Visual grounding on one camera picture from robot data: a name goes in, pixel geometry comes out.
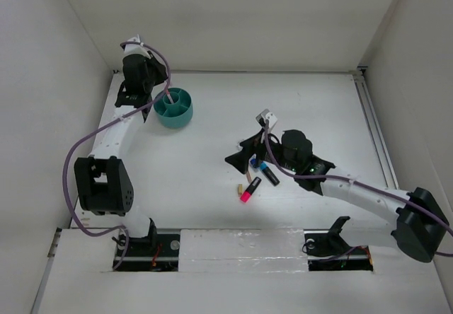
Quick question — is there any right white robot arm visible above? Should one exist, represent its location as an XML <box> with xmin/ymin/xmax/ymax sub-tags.
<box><xmin>224</xmin><ymin>128</ymin><xmax>452</xmax><ymax>263</ymax></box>

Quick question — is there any peach pink pen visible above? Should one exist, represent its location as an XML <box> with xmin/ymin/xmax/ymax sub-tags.
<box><xmin>246</xmin><ymin>171</ymin><xmax>253</xmax><ymax>184</ymax></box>

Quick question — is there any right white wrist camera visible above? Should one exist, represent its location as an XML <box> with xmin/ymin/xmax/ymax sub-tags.
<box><xmin>256</xmin><ymin>109</ymin><xmax>277</xmax><ymax>132</ymax></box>

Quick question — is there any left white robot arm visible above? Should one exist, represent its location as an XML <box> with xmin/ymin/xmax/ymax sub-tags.
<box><xmin>74</xmin><ymin>51</ymin><xmax>170</xmax><ymax>255</ymax></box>

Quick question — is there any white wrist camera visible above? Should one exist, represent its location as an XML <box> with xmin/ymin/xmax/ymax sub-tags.
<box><xmin>120</xmin><ymin>35</ymin><xmax>150</xmax><ymax>58</ymax></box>
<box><xmin>256</xmin><ymin>109</ymin><xmax>277</xmax><ymax>132</ymax></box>

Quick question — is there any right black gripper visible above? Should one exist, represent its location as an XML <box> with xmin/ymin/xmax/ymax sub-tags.
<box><xmin>224</xmin><ymin>128</ymin><xmax>299</xmax><ymax>174</ymax></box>

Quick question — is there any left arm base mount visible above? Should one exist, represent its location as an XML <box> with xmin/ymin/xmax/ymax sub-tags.
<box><xmin>113</xmin><ymin>220</ymin><xmax>181</xmax><ymax>272</ymax></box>

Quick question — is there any clear blue glue bottle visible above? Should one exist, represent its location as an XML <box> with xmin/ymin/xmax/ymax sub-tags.
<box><xmin>249</xmin><ymin>157</ymin><xmax>258</xmax><ymax>170</ymax></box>

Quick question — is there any pink black highlighter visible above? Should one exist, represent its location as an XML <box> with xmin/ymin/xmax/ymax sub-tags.
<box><xmin>240</xmin><ymin>177</ymin><xmax>262</xmax><ymax>203</ymax></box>

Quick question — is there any blue black highlighter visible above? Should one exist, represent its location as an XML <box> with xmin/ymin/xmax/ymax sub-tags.
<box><xmin>259</xmin><ymin>161</ymin><xmax>280</xmax><ymax>187</ymax></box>

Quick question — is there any aluminium rail right side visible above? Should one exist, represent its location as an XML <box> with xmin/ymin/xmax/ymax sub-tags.
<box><xmin>350</xmin><ymin>66</ymin><xmax>399</xmax><ymax>189</ymax></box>

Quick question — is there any teal round divided container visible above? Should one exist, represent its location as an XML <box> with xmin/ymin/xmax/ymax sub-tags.
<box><xmin>154</xmin><ymin>88</ymin><xmax>193</xmax><ymax>129</ymax></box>

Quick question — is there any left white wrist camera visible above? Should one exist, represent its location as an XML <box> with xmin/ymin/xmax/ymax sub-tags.
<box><xmin>120</xmin><ymin>35</ymin><xmax>150</xmax><ymax>58</ymax></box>

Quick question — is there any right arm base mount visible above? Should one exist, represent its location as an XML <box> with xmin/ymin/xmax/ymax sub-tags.
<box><xmin>302</xmin><ymin>216</ymin><xmax>374</xmax><ymax>272</ymax></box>

